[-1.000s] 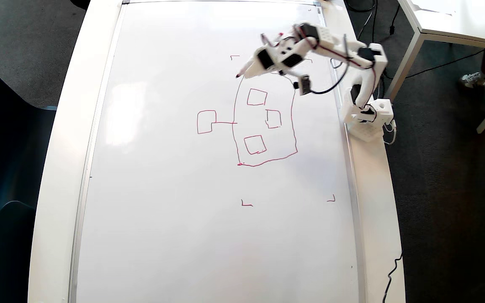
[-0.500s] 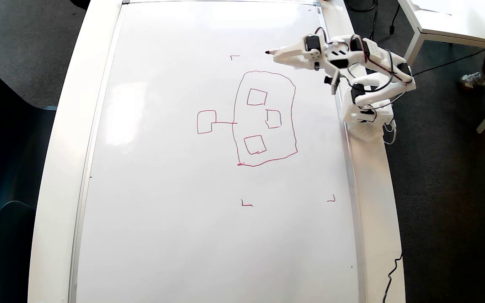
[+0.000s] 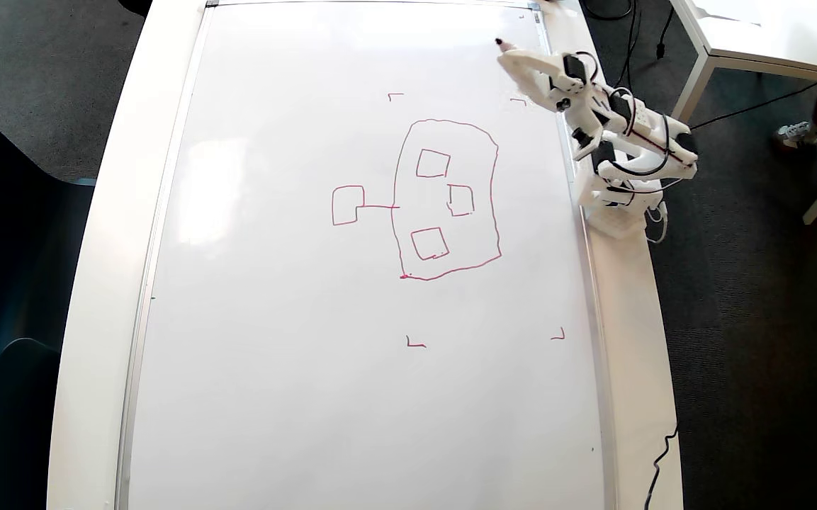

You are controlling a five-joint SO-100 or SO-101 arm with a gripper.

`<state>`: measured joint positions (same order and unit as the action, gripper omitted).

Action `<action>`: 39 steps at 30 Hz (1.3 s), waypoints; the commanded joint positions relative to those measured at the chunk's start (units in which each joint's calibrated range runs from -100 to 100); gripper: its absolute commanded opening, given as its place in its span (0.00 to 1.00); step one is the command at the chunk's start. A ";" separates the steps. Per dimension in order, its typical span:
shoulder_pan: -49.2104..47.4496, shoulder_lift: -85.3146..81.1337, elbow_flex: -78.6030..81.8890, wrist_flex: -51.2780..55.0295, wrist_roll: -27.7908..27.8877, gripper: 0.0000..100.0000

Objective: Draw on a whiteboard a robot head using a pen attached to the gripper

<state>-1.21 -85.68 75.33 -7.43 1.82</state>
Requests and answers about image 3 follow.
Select white gripper black motors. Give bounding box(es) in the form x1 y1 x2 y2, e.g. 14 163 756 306
497 50 612 139

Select thin black floor cable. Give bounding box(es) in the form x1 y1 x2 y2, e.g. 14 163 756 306
688 81 817 133

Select black camera cable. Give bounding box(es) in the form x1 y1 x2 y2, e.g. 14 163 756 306
571 0 672 196

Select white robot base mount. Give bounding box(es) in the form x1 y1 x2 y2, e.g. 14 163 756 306
577 159 665 239

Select grey sneaker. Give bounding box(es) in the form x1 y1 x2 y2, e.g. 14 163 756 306
776 121 817 149

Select large whiteboard aluminium frame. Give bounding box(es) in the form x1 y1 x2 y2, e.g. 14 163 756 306
114 0 619 510

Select white cable at base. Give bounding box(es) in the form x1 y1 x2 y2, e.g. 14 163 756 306
647 202 669 244

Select white side table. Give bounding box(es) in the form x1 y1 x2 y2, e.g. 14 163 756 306
669 0 817 225

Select black cable with plug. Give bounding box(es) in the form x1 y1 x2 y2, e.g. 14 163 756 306
655 0 673 60

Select black adapter cable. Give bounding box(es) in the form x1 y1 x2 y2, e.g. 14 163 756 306
617 0 641 89

